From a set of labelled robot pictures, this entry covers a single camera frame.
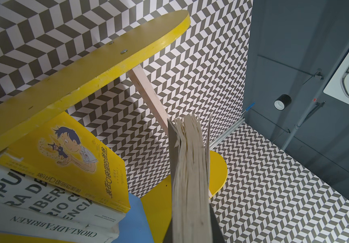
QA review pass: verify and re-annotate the white thin book small text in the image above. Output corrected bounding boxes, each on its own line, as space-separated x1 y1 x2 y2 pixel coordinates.
0 203 119 243

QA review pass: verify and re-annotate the aluminium corner post right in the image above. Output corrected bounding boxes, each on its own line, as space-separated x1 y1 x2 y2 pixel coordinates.
209 117 245 150

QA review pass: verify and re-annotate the ceiling spotlight black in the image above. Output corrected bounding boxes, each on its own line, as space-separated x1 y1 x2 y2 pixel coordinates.
274 94 292 110

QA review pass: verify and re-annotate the yellow pink blue bookshelf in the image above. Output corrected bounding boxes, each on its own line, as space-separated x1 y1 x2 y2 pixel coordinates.
0 10 228 243

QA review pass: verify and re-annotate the black book white character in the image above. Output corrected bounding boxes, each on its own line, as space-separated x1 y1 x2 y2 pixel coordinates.
163 114 225 243

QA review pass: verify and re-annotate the yellow illustrated book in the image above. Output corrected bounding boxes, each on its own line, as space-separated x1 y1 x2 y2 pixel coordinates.
0 112 131 213

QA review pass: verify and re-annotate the white book black bold text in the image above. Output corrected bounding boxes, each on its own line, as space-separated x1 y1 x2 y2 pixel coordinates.
0 166 126 228

